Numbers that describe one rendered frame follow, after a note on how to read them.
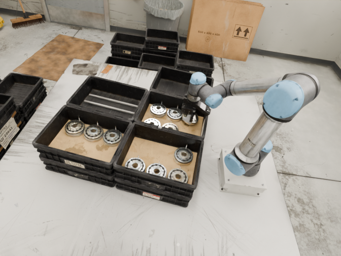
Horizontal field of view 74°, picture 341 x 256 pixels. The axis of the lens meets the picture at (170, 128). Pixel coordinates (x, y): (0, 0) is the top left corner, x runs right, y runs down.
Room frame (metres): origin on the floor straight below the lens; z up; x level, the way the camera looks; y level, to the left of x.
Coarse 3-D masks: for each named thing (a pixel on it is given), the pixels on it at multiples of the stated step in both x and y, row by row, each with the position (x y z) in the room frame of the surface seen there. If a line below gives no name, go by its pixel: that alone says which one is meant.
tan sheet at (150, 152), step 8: (136, 144) 0.76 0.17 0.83; (144, 144) 0.77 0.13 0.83; (152, 144) 0.78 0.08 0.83; (160, 144) 0.79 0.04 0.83; (128, 152) 0.70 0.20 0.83; (136, 152) 0.70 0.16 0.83; (144, 152) 0.71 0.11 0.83; (152, 152) 0.72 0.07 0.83; (160, 152) 0.73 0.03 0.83; (168, 152) 0.74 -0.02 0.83; (192, 152) 0.78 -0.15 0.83; (144, 160) 0.67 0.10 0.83; (152, 160) 0.68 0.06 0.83; (160, 160) 0.69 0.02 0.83; (168, 160) 0.70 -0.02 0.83; (192, 160) 0.72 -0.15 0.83; (168, 168) 0.64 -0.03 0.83; (184, 168) 0.66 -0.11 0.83; (192, 168) 0.67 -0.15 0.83; (192, 176) 0.62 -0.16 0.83
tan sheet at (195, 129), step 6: (150, 114) 1.01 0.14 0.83; (144, 120) 0.95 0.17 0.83; (162, 120) 0.98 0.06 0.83; (168, 120) 0.99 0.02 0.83; (198, 120) 1.04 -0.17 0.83; (180, 126) 0.96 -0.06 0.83; (186, 126) 0.97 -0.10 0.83; (192, 126) 0.97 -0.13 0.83; (198, 126) 0.98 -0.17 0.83; (186, 132) 0.92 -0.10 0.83; (192, 132) 0.93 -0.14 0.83; (198, 132) 0.94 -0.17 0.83
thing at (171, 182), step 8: (152, 128) 0.81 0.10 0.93; (128, 136) 0.72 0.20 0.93; (184, 136) 0.80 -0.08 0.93; (120, 152) 0.62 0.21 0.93; (200, 152) 0.72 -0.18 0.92; (200, 160) 0.66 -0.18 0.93; (120, 168) 0.53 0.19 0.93; (128, 168) 0.54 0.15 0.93; (144, 176) 0.52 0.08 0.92; (152, 176) 0.52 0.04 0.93; (160, 176) 0.53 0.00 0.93; (176, 184) 0.51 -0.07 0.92; (184, 184) 0.51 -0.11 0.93
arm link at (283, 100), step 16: (288, 80) 0.67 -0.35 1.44; (304, 80) 0.68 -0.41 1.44; (272, 96) 0.63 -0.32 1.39; (288, 96) 0.61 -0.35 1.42; (304, 96) 0.62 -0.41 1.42; (272, 112) 0.61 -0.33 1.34; (288, 112) 0.58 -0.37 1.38; (256, 128) 0.65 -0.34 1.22; (272, 128) 0.62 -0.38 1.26; (240, 144) 0.70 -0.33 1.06; (256, 144) 0.63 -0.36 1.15; (224, 160) 0.67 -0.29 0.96; (240, 160) 0.63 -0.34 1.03; (256, 160) 0.64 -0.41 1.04
